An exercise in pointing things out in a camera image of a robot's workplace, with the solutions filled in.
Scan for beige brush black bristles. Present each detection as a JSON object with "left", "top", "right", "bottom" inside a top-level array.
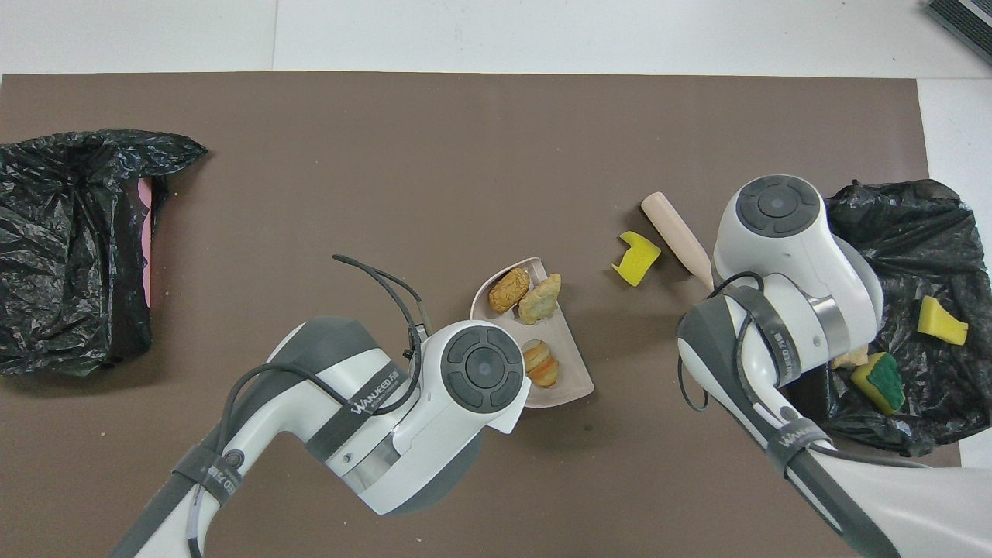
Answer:
[{"left": 640, "top": 191, "right": 718, "bottom": 294}]

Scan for striped bread roll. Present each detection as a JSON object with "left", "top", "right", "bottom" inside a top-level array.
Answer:
[{"left": 522, "top": 339, "right": 560, "bottom": 388}]

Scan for pink plastic bin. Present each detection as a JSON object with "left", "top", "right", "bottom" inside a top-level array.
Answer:
[{"left": 133, "top": 177, "right": 158, "bottom": 309}]

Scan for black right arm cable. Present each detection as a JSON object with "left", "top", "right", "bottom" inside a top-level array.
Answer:
[{"left": 678, "top": 271, "right": 768, "bottom": 412}]

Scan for crumpled black trash bag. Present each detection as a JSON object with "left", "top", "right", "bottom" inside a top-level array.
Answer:
[{"left": 0, "top": 129, "right": 208, "bottom": 378}]

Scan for black bag lined bin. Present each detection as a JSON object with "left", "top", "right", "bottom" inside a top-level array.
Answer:
[{"left": 783, "top": 179, "right": 992, "bottom": 458}]

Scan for dark grey ribbed object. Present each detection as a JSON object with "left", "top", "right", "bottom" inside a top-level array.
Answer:
[{"left": 926, "top": 0, "right": 992, "bottom": 67}]

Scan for yellow sponge piece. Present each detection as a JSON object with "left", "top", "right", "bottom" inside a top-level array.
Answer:
[
  {"left": 850, "top": 352, "right": 906, "bottom": 415},
  {"left": 918, "top": 295, "right": 970, "bottom": 346},
  {"left": 611, "top": 231, "right": 662, "bottom": 288}
]

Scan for round brown bread piece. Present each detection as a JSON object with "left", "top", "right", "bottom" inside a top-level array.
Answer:
[{"left": 488, "top": 268, "right": 532, "bottom": 314}]

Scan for beige plastic dustpan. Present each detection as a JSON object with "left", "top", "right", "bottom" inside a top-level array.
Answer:
[{"left": 470, "top": 257, "right": 595, "bottom": 410}]

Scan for pale bread chunk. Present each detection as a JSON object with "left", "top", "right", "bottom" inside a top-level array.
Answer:
[{"left": 518, "top": 273, "right": 562, "bottom": 326}]

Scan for brown table mat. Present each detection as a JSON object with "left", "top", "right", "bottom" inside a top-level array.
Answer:
[{"left": 0, "top": 71, "right": 973, "bottom": 558}]

